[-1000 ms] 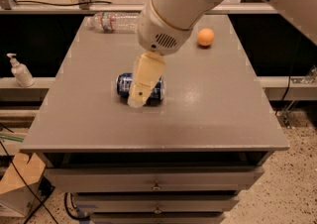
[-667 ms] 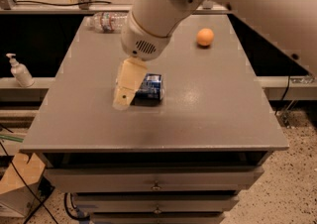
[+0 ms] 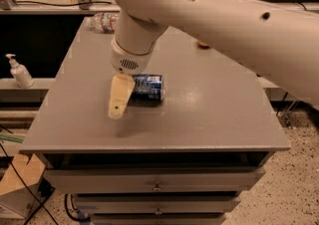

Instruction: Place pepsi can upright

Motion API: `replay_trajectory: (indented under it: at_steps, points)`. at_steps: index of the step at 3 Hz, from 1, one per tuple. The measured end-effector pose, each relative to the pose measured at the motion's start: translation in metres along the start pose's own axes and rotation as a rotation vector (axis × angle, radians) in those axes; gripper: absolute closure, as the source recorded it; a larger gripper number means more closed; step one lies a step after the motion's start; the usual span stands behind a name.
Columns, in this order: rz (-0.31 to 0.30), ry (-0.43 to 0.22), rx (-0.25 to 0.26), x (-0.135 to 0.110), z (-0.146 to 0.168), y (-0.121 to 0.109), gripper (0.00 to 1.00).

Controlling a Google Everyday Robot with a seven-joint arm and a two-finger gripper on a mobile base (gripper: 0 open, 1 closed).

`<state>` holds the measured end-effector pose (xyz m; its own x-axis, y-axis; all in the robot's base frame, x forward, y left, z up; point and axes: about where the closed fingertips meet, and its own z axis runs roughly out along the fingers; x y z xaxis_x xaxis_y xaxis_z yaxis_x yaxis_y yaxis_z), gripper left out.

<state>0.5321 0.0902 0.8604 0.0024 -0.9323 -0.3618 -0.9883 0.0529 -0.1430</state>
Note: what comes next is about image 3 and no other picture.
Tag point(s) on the white pump dispenser bottle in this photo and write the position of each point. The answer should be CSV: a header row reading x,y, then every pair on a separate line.
x,y
20,73

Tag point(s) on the blue pepsi can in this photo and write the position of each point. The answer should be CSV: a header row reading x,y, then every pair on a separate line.
x,y
148,87

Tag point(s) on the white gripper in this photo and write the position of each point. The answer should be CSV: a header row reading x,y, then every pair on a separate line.
x,y
128,61

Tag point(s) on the grey drawer cabinet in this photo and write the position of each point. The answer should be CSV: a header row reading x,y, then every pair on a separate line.
x,y
214,115

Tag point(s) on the clear plastic water bottle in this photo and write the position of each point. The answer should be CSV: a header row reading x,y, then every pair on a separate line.
x,y
103,22

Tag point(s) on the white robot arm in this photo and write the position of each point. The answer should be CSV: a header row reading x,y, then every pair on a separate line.
x,y
276,43

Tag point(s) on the middle grey drawer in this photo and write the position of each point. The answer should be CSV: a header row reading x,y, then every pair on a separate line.
x,y
157,203

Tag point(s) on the cardboard box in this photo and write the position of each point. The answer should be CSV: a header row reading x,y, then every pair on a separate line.
x,y
18,188

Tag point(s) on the bottom grey drawer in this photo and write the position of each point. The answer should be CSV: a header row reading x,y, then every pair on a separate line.
x,y
164,219

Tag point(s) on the grey drawer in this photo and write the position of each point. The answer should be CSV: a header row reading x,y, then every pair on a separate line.
x,y
157,203
98,181
164,219

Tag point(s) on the top grey drawer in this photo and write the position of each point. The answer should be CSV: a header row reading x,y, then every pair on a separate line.
x,y
98,181

